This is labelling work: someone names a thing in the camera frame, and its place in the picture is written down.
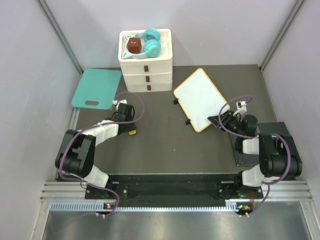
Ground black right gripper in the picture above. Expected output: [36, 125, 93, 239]
[208, 109, 244, 138]

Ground yellow bone-shaped eraser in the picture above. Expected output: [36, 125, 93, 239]
[129, 130, 137, 136]

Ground yellow-framed whiteboard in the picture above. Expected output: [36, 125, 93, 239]
[173, 68, 230, 133]

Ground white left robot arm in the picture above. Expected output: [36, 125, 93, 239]
[54, 100, 137, 199]

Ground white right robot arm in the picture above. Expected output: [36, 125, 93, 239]
[208, 111, 302, 198]

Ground teal cutting board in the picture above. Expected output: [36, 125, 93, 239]
[71, 68, 122, 110]

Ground white three-drawer storage box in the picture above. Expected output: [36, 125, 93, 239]
[118, 28, 173, 93]

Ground black notebook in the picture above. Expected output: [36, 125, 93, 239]
[229, 121, 290, 167]

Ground dark red cube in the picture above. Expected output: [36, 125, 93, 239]
[127, 37, 142, 54]

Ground teal cat-ear headphones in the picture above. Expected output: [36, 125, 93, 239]
[122, 28, 162, 60]

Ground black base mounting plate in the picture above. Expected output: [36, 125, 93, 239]
[84, 181, 265, 201]

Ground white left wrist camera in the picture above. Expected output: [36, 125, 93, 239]
[112, 99, 127, 110]

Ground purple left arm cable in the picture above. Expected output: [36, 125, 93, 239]
[56, 91, 145, 218]

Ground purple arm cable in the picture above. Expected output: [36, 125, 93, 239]
[56, 91, 145, 218]
[217, 95, 292, 217]

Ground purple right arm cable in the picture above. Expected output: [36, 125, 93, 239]
[217, 95, 292, 217]

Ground grey slotted cable duct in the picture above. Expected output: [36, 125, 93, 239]
[49, 201, 241, 213]

